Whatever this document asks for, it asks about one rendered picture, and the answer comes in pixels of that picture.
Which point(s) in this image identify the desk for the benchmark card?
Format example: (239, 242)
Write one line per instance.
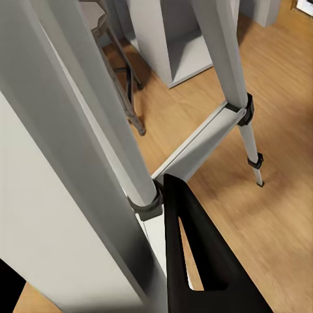
(166, 33)

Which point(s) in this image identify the taboret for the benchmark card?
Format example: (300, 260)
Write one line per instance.
(98, 19)

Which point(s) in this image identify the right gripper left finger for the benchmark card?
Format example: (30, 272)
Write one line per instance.
(11, 286)

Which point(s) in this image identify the fixed window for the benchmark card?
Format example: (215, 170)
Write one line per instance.
(297, 16)

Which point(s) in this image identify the camera tripod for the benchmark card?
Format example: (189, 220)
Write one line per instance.
(81, 218)

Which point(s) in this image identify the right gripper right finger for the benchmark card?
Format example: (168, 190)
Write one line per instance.
(227, 287)

